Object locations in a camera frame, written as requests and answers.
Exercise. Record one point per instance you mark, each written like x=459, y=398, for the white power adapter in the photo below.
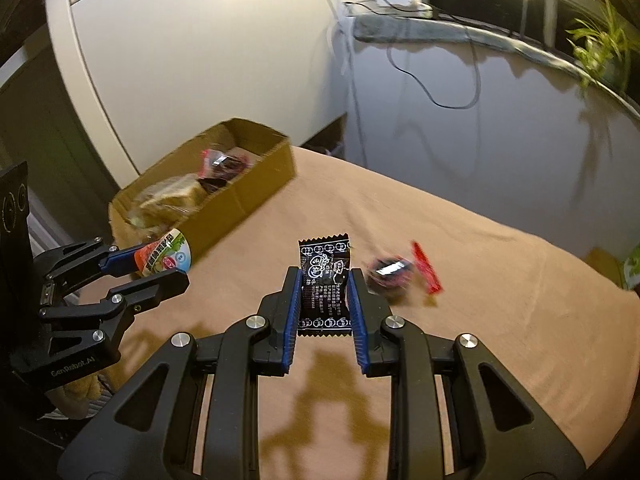
x=402, y=1

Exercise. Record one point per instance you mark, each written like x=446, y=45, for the small jelly cup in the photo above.
x=165, y=255

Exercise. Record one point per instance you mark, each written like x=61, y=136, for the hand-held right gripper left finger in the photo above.
x=295, y=310

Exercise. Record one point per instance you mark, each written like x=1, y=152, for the green white bag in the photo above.
x=632, y=272

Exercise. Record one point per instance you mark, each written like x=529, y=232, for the black snack packet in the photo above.
x=324, y=285

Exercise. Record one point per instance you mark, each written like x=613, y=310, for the green potted plant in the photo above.
x=602, y=45

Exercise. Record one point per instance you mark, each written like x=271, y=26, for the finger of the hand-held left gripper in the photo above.
x=160, y=285
x=117, y=259

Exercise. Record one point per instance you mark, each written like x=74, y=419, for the white wardrobe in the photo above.
x=200, y=50

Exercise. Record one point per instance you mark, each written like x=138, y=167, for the dark candy with red wrapper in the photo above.
x=225, y=162
x=392, y=272

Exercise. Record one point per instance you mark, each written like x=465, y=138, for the grey stone windowsill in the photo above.
x=500, y=42

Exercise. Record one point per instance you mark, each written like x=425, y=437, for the cardboard box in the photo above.
x=235, y=195

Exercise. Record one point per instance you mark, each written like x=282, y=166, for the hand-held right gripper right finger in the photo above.
x=356, y=315

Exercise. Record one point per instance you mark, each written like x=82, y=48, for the bread in clear bag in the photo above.
x=165, y=200

